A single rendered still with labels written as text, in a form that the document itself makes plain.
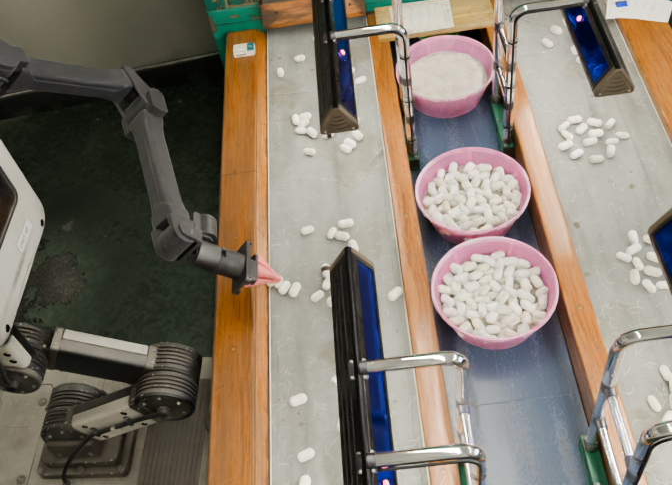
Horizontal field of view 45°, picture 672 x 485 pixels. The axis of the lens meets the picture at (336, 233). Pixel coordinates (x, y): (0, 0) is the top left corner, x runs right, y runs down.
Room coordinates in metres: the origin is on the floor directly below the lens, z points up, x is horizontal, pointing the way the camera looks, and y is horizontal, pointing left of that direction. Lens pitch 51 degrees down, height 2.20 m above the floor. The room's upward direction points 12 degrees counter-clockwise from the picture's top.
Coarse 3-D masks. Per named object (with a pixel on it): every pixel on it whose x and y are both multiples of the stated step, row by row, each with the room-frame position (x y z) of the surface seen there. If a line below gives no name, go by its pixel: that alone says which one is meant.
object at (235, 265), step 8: (224, 248) 1.06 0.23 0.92; (240, 248) 1.09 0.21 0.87; (248, 248) 1.07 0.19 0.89; (224, 256) 1.05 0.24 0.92; (232, 256) 1.04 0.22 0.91; (240, 256) 1.05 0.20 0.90; (248, 256) 1.05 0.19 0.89; (224, 264) 1.03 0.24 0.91; (232, 264) 1.03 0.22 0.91; (240, 264) 1.03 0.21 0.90; (248, 264) 1.03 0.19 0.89; (216, 272) 1.02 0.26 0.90; (224, 272) 1.02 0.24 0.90; (232, 272) 1.02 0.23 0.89; (240, 272) 1.02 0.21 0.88; (248, 272) 1.01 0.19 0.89; (232, 280) 1.03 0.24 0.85; (240, 280) 1.01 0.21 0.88; (248, 280) 0.99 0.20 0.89; (232, 288) 1.01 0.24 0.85
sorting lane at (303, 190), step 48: (288, 48) 1.90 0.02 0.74; (288, 96) 1.70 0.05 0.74; (288, 144) 1.51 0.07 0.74; (336, 144) 1.48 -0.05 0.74; (288, 192) 1.35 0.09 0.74; (336, 192) 1.31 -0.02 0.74; (384, 192) 1.28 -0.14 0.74; (288, 240) 1.20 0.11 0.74; (336, 240) 1.17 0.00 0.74; (384, 240) 1.14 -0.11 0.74; (384, 288) 1.01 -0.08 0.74; (288, 336) 0.94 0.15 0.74; (384, 336) 0.89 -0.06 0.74; (288, 384) 0.82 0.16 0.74; (288, 432) 0.72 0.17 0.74; (336, 432) 0.70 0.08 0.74; (288, 480) 0.62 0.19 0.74; (336, 480) 0.60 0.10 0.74
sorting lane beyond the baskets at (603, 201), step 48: (528, 0) 1.89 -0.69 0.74; (528, 48) 1.69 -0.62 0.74; (624, 48) 1.61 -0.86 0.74; (528, 96) 1.50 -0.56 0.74; (576, 96) 1.47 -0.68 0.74; (624, 96) 1.43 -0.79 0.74; (576, 144) 1.31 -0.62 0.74; (624, 144) 1.27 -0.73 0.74; (576, 192) 1.16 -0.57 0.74; (624, 192) 1.13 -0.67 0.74; (576, 240) 1.03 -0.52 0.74; (624, 240) 1.00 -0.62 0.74; (624, 288) 0.88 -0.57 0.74; (624, 384) 0.67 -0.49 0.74
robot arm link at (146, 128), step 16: (160, 96) 1.44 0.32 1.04; (144, 112) 1.39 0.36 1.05; (160, 112) 1.39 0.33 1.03; (128, 128) 1.40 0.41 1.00; (144, 128) 1.35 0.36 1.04; (160, 128) 1.36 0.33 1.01; (144, 144) 1.30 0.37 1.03; (160, 144) 1.31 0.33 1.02; (144, 160) 1.27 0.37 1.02; (160, 160) 1.25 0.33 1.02; (144, 176) 1.23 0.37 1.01; (160, 176) 1.20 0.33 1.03; (160, 192) 1.16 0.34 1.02; (176, 192) 1.18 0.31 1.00; (160, 208) 1.12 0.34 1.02; (176, 208) 1.11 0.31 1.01; (160, 224) 1.09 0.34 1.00; (176, 224) 1.07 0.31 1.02; (192, 224) 1.09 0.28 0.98; (160, 240) 1.05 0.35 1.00; (176, 240) 1.04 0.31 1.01; (192, 240) 1.04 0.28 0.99; (176, 256) 1.03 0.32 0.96
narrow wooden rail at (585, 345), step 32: (480, 32) 1.87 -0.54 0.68; (544, 160) 1.25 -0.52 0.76; (544, 192) 1.16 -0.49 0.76; (544, 224) 1.07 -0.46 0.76; (544, 256) 1.03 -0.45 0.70; (576, 256) 0.97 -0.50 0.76; (576, 288) 0.89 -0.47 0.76; (576, 320) 0.82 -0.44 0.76; (576, 352) 0.76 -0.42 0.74; (608, 416) 0.60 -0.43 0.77; (608, 480) 0.51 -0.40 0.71; (640, 480) 0.48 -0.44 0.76
